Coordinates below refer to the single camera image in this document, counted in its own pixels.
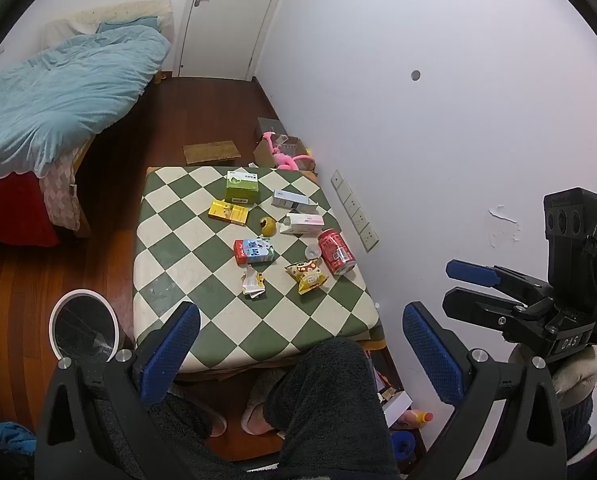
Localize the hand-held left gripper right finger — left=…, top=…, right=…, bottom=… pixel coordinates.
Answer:
left=403, top=301, right=567, bottom=480

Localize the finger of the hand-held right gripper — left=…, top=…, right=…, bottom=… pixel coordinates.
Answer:
left=446, top=259, right=554, bottom=302
left=442, top=287, right=552, bottom=335

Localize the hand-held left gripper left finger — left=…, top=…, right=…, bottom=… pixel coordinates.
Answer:
left=35, top=301, right=202, bottom=480

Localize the white round bin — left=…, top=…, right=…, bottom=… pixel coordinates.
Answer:
left=48, top=288, right=124, bottom=363

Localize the white wrapper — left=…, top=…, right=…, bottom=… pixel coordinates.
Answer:
left=241, top=266, right=268, bottom=300

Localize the blue red milk carton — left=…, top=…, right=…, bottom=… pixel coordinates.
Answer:
left=233, top=237, right=278, bottom=267

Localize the red drink can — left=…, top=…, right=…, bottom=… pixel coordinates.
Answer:
left=317, top=228, right=357, bottom=277

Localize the yellow snack packet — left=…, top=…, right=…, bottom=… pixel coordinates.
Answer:
left=284, top=257, right=328, bottom=295

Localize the yellow box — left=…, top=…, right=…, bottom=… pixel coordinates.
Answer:
left=208, top=199, right=250, bottom=225

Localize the white pink box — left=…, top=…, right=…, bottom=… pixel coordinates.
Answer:
left=279, top=212, right=327, bottom=237

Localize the person's right forearm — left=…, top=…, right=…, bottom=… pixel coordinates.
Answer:
left=509, top=344, right=597, bottom=466

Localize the white flat box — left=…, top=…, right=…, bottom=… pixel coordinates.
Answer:
left=379, top=387, right=414, bottom=428

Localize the orange bottle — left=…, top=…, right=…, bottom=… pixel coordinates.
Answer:
left=396, top=410, right=434, bottom=431

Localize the beige slipper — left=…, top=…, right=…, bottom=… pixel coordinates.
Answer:
left=171, top=382, right=228, bottom=438
left=241, top=367, right=289, bottom=436

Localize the blue round item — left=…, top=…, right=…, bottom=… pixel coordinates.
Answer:
left=391, top=430, right=419, bottom=461

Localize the green white checkered table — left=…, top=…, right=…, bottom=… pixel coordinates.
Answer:
left=132, top=165, right=381, bottom=375

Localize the blue cloth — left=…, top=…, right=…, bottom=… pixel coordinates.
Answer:
left=0, top=421, right=38, bottom=456

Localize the green box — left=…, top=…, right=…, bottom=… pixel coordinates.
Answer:
left=225, top=170, right=259, bottom=206

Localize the grey white box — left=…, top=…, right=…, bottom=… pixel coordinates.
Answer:
left=270, top=189, right=319, bottom=213

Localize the pink patterned bed sheet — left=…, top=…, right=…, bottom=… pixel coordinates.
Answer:
left=38, top=147, right=86, bottom=233

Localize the brown flat board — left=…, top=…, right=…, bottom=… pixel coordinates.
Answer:
left=182, top=140, right=242, bottom=166

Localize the red bed sheet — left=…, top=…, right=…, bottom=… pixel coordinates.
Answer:
left=0, top=172, right=62, bottom=248

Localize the pink plush toy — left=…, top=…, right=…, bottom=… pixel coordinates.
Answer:
left=262, top=131, right=317, bottom=171

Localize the open cardboard box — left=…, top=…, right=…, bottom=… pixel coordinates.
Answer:
left=252, top=135, right=319, bottom=176

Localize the light blue blanket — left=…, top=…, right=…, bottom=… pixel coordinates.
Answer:
left=0, top=25, right=173, bottom=178

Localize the blue pillow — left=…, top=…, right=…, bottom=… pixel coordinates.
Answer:
left=96, top=16, right=159, bottom=36

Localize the white door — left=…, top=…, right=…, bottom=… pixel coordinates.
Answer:
left=178, top=0, right=299, bottom=81

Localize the white wall socket strip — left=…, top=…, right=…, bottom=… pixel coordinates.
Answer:
left=330, top=169, right=380, bottom=253

